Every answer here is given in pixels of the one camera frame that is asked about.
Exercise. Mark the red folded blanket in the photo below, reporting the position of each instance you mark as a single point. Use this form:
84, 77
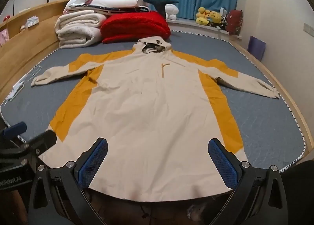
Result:
137, 24

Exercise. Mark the white folded pillow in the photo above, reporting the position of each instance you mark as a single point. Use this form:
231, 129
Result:
117, 2

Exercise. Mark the white and blue packet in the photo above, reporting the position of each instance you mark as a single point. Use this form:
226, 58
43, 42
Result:
32, 21

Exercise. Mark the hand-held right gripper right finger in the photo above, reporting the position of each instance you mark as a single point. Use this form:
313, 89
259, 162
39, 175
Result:
222, 161

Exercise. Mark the black and white plush toy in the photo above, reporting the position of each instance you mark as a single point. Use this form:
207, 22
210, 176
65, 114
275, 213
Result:
222, 18

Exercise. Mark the dark striped folded cloth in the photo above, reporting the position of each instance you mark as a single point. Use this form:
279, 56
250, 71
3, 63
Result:
122, 10

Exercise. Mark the beige and yellow hooded jacket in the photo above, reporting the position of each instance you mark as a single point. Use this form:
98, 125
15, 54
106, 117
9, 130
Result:
152, 117

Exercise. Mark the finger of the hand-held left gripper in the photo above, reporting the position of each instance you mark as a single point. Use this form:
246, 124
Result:
45, 139
16, 129

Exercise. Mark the grey-blue bed mattress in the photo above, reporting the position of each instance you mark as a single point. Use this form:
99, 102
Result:
257, 121

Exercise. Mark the pink packet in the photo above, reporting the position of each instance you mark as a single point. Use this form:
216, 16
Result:
3, 37

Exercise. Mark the cream folded quilt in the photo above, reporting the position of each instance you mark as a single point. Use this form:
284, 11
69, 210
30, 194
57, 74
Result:
78, 28

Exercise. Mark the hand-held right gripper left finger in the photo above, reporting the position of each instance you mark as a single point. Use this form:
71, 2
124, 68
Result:
93, 161

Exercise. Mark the yellow plush toy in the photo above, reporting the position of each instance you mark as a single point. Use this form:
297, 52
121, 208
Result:
203, 16
215, 17

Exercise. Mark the white wall switch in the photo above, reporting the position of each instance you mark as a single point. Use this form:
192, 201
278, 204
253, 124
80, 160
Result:
308, 28

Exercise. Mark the wooden bed frame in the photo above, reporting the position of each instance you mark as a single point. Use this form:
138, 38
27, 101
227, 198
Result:
29, 43

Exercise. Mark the dark red cushion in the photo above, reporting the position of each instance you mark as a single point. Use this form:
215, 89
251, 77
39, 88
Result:
234, 22

